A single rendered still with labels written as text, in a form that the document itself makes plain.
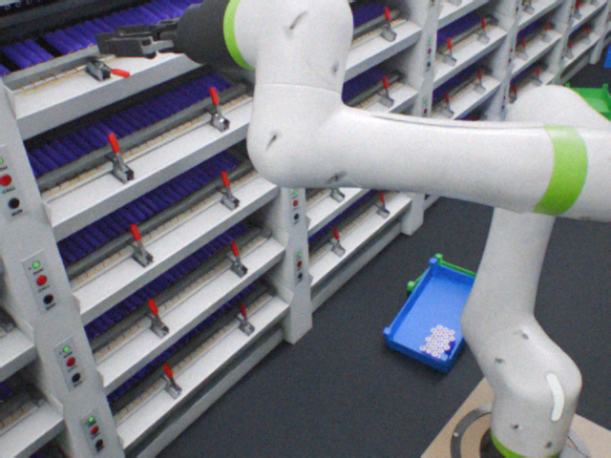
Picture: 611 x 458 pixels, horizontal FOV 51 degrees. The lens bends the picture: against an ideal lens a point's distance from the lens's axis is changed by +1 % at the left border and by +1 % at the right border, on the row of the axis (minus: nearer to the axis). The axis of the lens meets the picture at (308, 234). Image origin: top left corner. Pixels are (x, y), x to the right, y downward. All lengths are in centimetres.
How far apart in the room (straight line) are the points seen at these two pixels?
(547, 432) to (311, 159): 66
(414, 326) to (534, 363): 88
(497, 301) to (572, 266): 120
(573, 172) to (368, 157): 26
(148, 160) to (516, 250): 72
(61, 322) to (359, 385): 88
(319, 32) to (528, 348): 67
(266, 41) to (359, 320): 141
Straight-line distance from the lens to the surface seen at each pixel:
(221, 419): 180
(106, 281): 136
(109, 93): 121
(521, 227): 110
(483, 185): 80
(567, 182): 84
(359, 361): 191
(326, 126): 72
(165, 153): 135
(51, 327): 128
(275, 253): 171
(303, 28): 71
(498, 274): 115
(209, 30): 81
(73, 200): 124
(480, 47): 255
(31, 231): 118
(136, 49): 91
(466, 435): 133
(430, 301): 201
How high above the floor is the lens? 136
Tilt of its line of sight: 34 degrees down
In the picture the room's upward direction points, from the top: 3 degrees counter-clockwise
